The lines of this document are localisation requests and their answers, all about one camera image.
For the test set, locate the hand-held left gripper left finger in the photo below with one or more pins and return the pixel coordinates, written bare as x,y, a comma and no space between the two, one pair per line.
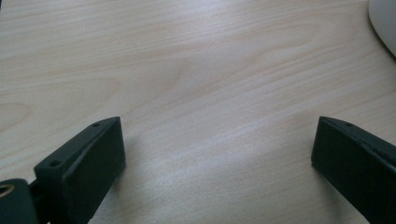
84,174

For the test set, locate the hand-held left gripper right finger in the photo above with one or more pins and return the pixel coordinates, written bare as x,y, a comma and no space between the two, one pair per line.
355,168

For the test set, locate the white trash can grey rim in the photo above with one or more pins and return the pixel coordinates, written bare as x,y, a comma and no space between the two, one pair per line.
386,21

